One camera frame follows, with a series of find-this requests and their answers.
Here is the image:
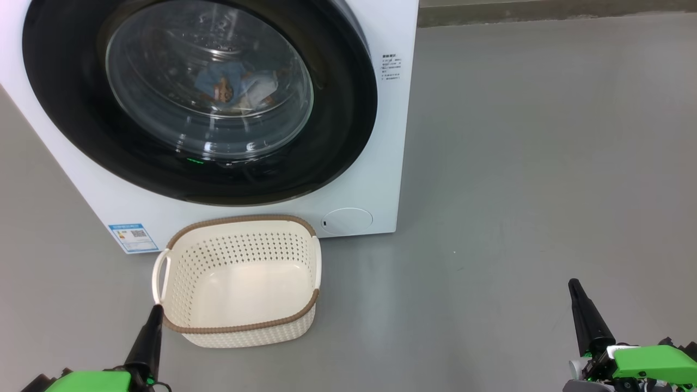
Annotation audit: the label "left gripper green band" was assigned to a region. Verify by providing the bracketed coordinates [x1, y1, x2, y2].
[22, 305, 170, 392]

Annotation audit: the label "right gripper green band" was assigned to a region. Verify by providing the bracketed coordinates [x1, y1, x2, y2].
[564, 279, 697, 392]

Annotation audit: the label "blue bear-print clothes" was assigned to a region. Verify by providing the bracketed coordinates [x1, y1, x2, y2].
[194, 61, 279, 109]

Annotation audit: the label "dark round glass washer door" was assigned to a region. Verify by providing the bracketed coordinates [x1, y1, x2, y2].
[22, 0, 378, 206]

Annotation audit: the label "cream perforated laundry basket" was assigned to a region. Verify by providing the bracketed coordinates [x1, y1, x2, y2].
[152, 215, 322, 349]

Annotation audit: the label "white front-load washing machine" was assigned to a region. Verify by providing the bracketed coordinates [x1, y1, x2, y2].
[0, 0, 420, 255]

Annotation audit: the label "blue energy label sticker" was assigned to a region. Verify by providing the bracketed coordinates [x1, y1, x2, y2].
[108, 223, 160, 254]

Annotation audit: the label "round white filter cover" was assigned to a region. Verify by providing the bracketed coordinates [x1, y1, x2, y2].
[320, 207, 374, 236]

